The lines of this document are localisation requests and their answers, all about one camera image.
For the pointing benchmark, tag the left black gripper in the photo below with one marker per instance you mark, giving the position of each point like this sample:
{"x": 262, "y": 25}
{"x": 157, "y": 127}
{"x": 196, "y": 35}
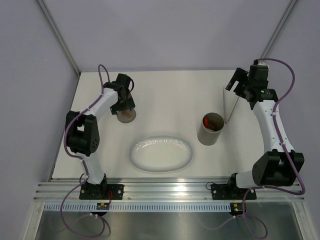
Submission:
{"x": 128, "y": 104}

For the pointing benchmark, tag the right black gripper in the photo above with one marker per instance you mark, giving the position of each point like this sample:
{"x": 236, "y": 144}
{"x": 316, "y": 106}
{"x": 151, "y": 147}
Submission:
{"x": 240, "y": 75}

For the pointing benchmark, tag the metal tongs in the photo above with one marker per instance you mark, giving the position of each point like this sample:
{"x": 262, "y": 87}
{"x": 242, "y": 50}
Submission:
{"x": 230, "y": 100}

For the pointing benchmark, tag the brown shrimp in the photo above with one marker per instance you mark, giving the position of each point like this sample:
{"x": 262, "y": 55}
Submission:
{"x": 213, "y": 126}

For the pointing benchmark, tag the grey cylindrical lunch container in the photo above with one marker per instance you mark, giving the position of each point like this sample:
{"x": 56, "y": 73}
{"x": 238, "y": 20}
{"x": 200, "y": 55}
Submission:
{"x": 206, "y": 136}

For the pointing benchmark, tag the red sausage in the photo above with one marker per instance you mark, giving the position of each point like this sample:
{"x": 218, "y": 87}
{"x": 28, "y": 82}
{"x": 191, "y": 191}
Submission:
{"x": 206, "y": 123}

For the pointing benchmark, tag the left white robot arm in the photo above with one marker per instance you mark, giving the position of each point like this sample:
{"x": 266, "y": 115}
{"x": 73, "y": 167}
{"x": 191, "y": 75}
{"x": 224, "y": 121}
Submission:
{"x": 82, "y": 138}

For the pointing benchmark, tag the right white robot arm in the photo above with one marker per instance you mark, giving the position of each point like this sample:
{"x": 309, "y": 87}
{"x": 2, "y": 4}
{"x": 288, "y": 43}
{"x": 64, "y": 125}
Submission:
{"x": 279, "y": 167}

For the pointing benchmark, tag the white oval plate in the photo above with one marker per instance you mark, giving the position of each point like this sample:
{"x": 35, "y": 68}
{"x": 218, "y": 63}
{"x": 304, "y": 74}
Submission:
{"x": 161, "y": 154}

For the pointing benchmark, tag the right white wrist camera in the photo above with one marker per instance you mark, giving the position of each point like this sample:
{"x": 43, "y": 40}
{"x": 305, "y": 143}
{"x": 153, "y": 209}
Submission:
{"x": 260, "y": 63}

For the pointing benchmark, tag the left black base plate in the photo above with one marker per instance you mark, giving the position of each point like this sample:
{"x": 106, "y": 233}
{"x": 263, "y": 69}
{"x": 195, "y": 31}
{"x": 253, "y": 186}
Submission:
{"x": 99, "y": 192}

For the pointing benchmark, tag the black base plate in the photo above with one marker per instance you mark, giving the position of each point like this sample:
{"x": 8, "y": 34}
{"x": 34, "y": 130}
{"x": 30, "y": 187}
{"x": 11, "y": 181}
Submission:
{"x": 225, "y": 192}
{"x": 99, "y": 192}

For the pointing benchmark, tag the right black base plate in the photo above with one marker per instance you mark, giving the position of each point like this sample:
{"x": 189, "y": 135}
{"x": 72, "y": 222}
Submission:
{"x": 225, "y": 192}

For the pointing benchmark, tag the aluminium mounting rail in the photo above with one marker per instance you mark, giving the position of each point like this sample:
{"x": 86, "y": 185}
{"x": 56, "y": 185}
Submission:
{"x": 159, "y": 189}

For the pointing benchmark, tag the slotted cable duct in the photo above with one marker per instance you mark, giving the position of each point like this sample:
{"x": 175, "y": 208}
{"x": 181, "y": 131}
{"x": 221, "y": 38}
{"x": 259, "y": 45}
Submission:
{"x": 148, "y": 207}

